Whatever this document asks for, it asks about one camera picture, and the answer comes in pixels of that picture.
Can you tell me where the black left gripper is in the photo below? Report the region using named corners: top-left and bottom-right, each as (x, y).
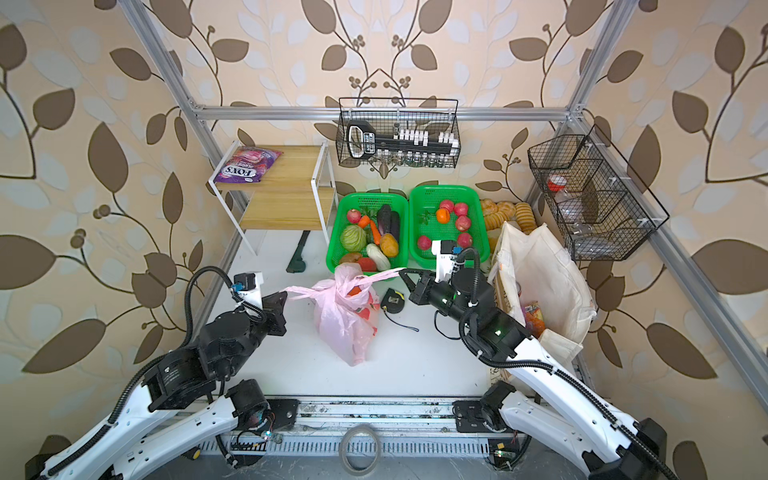
top-left (222, 289), bottom-right (288, 380)

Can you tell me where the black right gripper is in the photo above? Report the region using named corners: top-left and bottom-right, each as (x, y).
top-left (402, 265), bottom-right (475, 332)

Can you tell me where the pink plastic bag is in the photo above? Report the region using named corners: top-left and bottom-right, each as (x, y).
top-left (285, 263), bottom-right (399, 367)

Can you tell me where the cream canvas tote bag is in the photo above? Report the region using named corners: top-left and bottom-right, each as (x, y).
top-left (489, 222), bottom-right (597, 372)

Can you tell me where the purple Fox's candy bag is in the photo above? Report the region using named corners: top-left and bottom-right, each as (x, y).
top-left (214, 147), bottom-right (283, 184)

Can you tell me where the orange Fox's candy bag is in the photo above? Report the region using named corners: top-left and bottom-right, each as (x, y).
top-left (523, 301), bottom-right (547, 338)

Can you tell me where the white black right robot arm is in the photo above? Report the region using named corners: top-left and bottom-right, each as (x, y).
top-left (398, 248), bottom-right (676, 479)

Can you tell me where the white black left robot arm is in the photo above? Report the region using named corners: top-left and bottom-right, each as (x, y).
top-left (25, 267), bottom-right (288, 479)

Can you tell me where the white radish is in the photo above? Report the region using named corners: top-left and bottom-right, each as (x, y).
top-left (366, 243), bottom-right (391, 272)

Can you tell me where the black yellow tape measure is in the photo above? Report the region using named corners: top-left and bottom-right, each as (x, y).
top-left (380, 288), bottom-right (419, 333)

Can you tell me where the yellow potato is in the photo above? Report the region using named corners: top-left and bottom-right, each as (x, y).
top-left (379, 233), bottom-right (399, 258)

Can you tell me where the small red apple left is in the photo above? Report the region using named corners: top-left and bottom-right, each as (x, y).
top-left (417, 235), bottom-right (432, 251)

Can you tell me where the red tomato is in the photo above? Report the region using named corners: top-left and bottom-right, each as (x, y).
top-left (357, 257), bottom-right (378, 272)

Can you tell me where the dark green scraper tool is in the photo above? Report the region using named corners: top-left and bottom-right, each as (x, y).
top-left (286, 230), bottom-right (311, 273)

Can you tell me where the dark purple eggplant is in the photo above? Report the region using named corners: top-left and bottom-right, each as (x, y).
top-left (376, 204), bottom-right (401, 242)

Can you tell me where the brown potato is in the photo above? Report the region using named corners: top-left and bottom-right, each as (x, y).
top-left (340, 252), bottom-right (363, 264)

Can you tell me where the green cabbage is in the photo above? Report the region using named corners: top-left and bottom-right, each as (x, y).
top-left (340, 224), bottom-right (368, 253)

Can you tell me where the orange carrot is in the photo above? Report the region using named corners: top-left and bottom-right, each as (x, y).
top-left (358, 215), bottom-right (381, 245)

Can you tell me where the red apple lower right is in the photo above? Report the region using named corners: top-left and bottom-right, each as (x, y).
top-left (457, 232), bottom-right (473, 249)

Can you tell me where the orange fruit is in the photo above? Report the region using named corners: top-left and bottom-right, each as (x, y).
top-left (435, 208), bottom-right (451, 224)

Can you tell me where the red apple middle right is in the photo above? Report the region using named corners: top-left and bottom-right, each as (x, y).
top-left (455, 215), bottom-right (472, 232)

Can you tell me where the right green plastic basket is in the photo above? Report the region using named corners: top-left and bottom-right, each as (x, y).
top-left (408, 185), bottom-right (490, 269)

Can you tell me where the green plastic basket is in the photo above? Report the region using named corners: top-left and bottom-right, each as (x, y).
top-left (326, 193), bottom-right (410, 273)
top-left (408, 185), bottom-right (490, 269)

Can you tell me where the red apple back right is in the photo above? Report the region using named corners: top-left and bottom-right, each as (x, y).
top-left (454, 202), bottom-right (469, 217)

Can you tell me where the left green plastic basket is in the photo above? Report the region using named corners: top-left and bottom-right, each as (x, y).
top-left (326, 193), bottom-right (410, 273)

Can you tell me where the white wooden two-tier shelf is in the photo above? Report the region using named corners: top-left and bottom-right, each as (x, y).
top-left (208, 141), bottom-right (339, 255)

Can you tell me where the tray of bread rolls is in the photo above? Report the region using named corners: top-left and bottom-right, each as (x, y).
top-left (481, 199), bottom-right (537, 240)

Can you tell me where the roll of clear tape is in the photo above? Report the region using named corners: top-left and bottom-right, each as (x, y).
top-left (338, 424), bottom-right (383, 478)

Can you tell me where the red capped plastic bottle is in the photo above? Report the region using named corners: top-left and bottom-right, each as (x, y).
top-left (547, 174), bottom-right (572, 203)

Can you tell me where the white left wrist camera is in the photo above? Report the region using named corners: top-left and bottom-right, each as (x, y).
top-left (231, 272), bottom-right (264, 309)

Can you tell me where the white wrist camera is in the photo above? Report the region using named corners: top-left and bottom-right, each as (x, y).
top-left (231, 272), bottom-right (264, 309)
top-left (431, 240), bottom-right (462, 283)

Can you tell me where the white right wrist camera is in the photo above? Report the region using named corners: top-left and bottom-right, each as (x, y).
top-left (431, 240), bottom-right (462, 283)

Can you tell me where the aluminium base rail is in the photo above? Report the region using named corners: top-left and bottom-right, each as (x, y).
top-left (107, 395), bottom-right (601, 480)

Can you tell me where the black wire basket back wall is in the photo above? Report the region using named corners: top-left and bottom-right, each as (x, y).
top-left (335, 95), bottom-right (461, 170)

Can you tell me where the black wire basket wall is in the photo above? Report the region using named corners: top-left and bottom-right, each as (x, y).
top-left (335, 95), bottom-right (461, 170)
top-left (527, 126), bottom-right (670, 261)

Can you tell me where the black wire basket right wall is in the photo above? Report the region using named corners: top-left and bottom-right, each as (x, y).
top-left (527, 126), bottom-right (670, 261)

